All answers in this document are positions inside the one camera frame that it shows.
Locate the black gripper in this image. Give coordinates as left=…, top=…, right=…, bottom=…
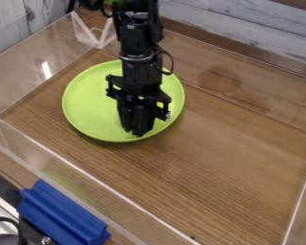
left=107, top=75, right=172, bottom=137

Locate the yellow toy banana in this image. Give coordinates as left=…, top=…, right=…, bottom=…
left=157, top=102, right=164, bottom=108

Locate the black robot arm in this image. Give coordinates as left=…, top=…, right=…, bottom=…
left=78, top=0, right=172, bottom=137

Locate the green round plate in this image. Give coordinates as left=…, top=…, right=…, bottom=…
left=62, top=60, right=185, bottom=143

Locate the blue plastic clamp block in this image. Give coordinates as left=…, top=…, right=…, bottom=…
left=18, top=179, right=111, bottom=245

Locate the clear acrylic corner bracket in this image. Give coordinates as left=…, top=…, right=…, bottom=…
left=72, top=11, right=116, bottom=50

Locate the clear acrylic enclosure wall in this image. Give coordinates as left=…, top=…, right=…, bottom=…
left=0, top=118, right=200, bottom=245

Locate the black cable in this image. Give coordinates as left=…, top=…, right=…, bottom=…
left=0, top=216, right=23, bottom=245

